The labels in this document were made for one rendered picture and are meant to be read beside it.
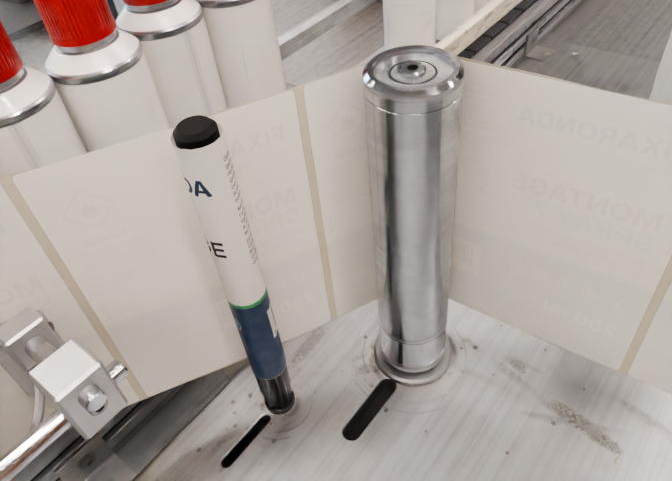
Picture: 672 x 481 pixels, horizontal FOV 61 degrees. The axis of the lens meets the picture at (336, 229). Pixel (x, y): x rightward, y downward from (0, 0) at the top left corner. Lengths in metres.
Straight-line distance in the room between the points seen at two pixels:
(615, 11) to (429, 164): 0.67
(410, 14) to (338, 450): 0.39
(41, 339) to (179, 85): 0.19
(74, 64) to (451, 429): 0.27
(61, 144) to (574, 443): 0.31
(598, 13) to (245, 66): 0.57
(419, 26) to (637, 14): 0.38
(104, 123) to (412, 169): 0.18
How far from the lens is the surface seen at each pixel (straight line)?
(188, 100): 0.37
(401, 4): 0.56
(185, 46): 0.36
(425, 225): 0.24
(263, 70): 0.40
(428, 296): 0.28
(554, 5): 0.81
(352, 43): 0.79
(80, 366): 0.22
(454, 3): 0.64
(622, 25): 0.84
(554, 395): 0.35
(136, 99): 0.34
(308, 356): 0.35
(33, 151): 0.32
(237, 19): 0.38
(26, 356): 0.25
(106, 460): 0.41
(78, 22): 0.32
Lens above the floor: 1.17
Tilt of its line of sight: 44 degrees down
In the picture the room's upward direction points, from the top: 7 degrees counter-clockwise
